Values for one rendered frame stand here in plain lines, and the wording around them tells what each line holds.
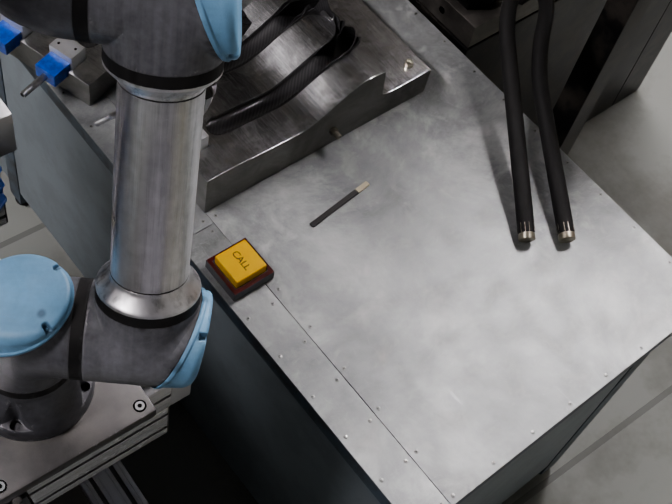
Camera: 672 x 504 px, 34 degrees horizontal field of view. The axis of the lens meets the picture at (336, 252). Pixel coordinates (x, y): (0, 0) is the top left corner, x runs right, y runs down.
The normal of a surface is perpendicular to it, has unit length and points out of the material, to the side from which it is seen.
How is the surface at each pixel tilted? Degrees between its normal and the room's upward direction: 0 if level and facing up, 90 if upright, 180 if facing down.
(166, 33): 71
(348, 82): 21
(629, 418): 0
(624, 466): 0
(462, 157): 0
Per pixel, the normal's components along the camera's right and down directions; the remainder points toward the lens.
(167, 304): 0.45, -0.14
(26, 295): 0.02, -0.54
